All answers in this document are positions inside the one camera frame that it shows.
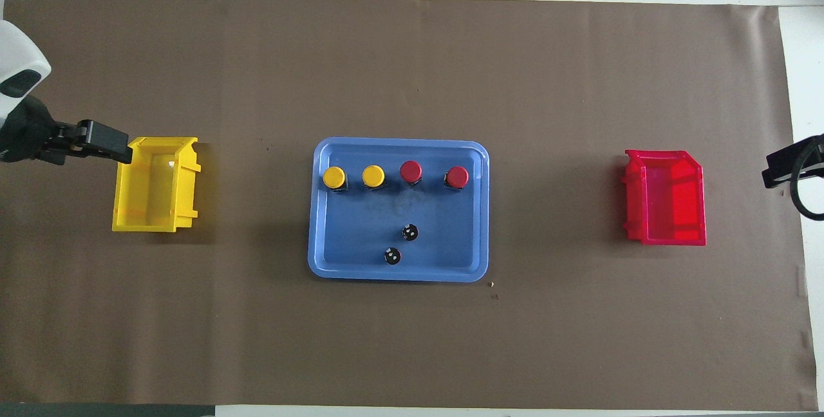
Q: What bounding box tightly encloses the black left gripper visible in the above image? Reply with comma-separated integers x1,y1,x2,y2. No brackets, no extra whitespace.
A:
0,95,134,165

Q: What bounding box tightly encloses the yellow push button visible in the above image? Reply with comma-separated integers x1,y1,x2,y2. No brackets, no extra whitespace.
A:
322,165,348,196
361,164,387,193

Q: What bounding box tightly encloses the red push button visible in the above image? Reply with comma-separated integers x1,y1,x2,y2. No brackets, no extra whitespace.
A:
399,160,424,188
443,165,471,192

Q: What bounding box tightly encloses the blue plastic tray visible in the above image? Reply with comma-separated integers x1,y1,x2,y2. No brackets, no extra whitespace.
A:
307,137,491,284

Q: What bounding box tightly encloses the yellow plastic bin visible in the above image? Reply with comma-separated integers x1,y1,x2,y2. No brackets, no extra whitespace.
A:
111,136,202,234

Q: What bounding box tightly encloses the red plastic bin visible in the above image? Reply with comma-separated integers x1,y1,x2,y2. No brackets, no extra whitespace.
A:
621,149,707,247

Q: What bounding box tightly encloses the brown paper mat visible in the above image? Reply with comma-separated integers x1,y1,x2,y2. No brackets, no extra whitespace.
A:
0,0,815,408

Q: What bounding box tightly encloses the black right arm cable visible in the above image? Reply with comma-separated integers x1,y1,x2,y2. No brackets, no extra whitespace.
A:
789,137,824,221

